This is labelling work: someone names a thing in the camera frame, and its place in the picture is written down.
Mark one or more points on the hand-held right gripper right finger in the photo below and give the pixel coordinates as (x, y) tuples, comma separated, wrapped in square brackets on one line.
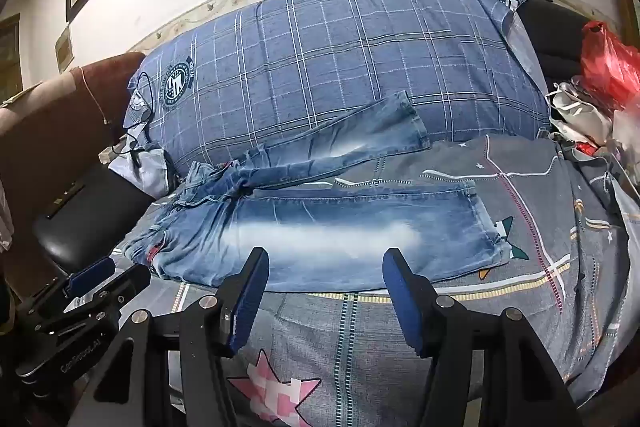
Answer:
[(400, 302)]

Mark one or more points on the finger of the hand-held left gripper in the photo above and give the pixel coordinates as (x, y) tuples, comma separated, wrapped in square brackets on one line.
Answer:
[(90, 278), (127, 281)]

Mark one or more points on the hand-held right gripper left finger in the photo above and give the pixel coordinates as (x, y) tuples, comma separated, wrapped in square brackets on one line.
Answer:
[(247, 302)]

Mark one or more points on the faded blue jeans pants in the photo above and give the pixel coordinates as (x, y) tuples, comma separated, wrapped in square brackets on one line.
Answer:
[(325, 237)]

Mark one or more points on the black padded stool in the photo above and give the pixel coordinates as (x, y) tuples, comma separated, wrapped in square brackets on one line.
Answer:
[(90, 217)]

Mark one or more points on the light blue cloth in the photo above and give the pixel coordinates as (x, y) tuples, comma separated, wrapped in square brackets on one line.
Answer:
[(142, 169)]

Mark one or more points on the brown upholstered headboard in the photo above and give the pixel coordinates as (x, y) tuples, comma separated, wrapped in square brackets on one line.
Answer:
[(45, 132)]

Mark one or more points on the grey printed bedsheet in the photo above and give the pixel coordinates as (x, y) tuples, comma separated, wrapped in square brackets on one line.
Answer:
[(530, 212)]

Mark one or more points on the blue checked pillow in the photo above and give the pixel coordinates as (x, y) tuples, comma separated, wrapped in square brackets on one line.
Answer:
[(325, 57)]

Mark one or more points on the black cushion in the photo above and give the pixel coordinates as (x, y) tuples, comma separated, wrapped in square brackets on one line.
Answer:
[(555, 37)]

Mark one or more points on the red plastic bag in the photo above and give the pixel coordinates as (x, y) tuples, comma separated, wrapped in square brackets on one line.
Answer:
[(607, 62)]

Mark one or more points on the small wall card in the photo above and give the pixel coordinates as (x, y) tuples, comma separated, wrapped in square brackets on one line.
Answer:
[(64, 47)]

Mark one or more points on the small framed wall picture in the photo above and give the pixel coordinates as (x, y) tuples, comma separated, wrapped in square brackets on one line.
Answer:
[(9, 57)]

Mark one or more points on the wooden frame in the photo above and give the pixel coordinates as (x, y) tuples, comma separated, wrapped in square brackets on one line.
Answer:
[(622, 2)]

